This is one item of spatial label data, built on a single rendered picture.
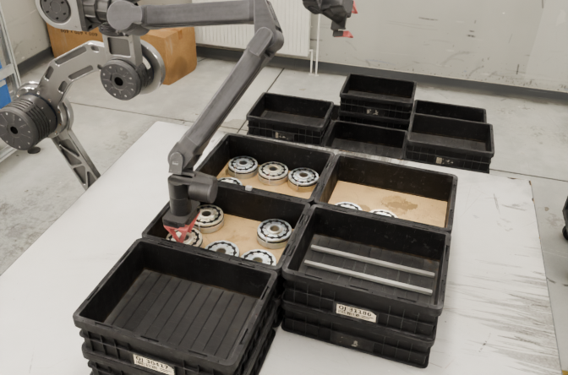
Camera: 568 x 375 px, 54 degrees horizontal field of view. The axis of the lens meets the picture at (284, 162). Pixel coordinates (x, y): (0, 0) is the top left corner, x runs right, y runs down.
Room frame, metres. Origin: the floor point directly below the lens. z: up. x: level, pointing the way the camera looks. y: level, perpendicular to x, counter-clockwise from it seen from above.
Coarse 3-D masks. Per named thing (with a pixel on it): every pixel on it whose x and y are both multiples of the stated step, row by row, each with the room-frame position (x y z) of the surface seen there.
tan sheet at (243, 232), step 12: (228, 216) 1.35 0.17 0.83; (228, 228) 1.30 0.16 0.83; (240, 228) 1.30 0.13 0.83; (252, 228) 1.30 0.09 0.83; (204, 240) 1.24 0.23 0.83; (216, 240) 1.24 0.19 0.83; (228, 240) 1.24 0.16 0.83; (240, 240) 1.24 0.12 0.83; (252, 240) 1.24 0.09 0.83; (240, 252) 1.19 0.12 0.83; (276, 252) 1.20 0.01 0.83
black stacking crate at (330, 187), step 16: (352, 160) 1.55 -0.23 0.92; (336, 176) 1.55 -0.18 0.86; (352, 176) 1.55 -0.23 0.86; (368, 176) 1.54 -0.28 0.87; (384, 176) 1.52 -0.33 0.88; (400, 176) 1.51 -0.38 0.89; (416, 176) 1.49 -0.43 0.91; (432, 176) 1.48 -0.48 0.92; (400, 192) 1.50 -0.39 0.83; (416, 192) 1.49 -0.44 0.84; (432, 192) 1.47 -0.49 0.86; (448, 192) 1.46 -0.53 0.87; (448, 208) 1.35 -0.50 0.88
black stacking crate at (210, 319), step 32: (160, 256) 1.10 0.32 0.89; (192, 256) 1.07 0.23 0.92; (128, 288) 1.04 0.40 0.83; (160, 288) 1.05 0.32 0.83; (192, 288) 1.05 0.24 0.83; (224, 288) 1.04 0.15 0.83; (256, 288) 1.02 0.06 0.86; (96, 320) 0.91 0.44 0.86; (128, 320) 0.93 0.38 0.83; (160, 320) 0.94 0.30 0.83; (192, 320) 0.94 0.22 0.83; (224, 320) 0.94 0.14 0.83; (96, 352) 0.84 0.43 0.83; (128, 352) 0.81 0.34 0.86; (224, 352) 0.85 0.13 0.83
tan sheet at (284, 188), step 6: (228, 162) 1.66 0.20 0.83; (258, 168) 1.63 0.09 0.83; (222, 174) 1.59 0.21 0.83; (228, 174) 1.59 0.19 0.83; (288, 174) 1.60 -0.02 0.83; (240, 180) 1.55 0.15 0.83; (246, 180) 1.55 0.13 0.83; (252, 180) 1.55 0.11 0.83; (258, 180) 1.55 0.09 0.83; (252, 186) 1.52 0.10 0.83; (258, 186) 1.52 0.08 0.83; (264, 186) 1.52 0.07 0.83; (270, 186) 1.52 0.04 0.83; (276, 186) 1.52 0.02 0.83; (282, 186) 1.52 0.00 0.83; (288, 186) 1.52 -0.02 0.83; (276, 192) 1.49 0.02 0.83; (282, 192) 1.49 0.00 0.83; (288, 192) 1.49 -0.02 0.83; (294, 192) 1.49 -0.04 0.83; (300, 192) 1.49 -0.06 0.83
